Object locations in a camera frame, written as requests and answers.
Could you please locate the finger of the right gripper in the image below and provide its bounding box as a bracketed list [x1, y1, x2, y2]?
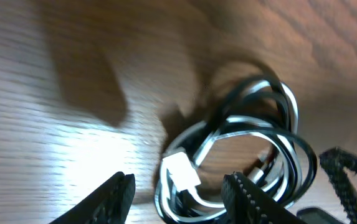
[319, 147, 357, 223]
[297, 207, 343, 224]

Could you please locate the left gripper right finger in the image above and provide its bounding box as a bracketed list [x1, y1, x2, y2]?
[221, 172, 304, 224]

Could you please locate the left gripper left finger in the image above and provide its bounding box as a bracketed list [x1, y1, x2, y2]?
[50, 172, 135, 224]

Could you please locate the white USB cable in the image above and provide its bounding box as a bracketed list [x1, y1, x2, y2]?
[158, 80, 303, 222]

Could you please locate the black USB cable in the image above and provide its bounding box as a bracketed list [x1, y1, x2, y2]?
[153, 74, 318, 224]

